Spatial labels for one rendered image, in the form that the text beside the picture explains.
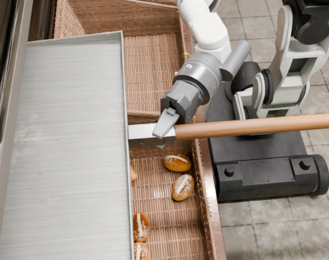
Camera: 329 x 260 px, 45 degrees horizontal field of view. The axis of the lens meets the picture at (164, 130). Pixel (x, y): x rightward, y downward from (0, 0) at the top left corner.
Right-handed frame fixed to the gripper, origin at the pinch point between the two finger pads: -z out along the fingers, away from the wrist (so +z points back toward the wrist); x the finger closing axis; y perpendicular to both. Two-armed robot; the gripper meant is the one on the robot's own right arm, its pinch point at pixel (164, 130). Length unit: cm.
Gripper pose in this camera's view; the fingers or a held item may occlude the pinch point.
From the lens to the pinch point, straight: 77.0
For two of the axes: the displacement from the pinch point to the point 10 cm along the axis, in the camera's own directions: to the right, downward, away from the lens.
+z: 5.0, -7.4, 4.5
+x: 0.0, 5.2, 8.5
